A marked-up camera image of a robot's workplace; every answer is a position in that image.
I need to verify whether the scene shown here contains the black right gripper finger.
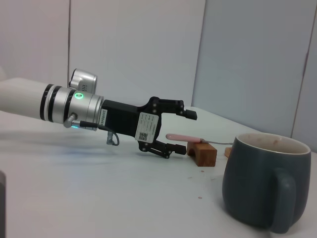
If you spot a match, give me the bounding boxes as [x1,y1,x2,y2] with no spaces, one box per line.
[0,170,7,238]

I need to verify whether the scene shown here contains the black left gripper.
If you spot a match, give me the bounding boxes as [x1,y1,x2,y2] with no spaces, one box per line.
[100,97,198,160]

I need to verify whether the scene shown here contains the pink handled metal spoon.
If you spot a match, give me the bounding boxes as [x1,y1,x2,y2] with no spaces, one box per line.
[165,133,235,145]

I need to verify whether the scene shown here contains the dark grey ceramic mug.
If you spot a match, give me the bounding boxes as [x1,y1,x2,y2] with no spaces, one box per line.
[221,132,312,234]

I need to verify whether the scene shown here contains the brown wooden arch block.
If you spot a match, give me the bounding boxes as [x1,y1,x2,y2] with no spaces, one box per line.
[187,141,218,167]

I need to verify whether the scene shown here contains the left wrist connector cable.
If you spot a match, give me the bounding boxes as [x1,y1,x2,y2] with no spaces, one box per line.
[63,113,120,146]

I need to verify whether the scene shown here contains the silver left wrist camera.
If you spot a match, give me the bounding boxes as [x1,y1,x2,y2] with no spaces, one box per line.
[68,68,98,95]

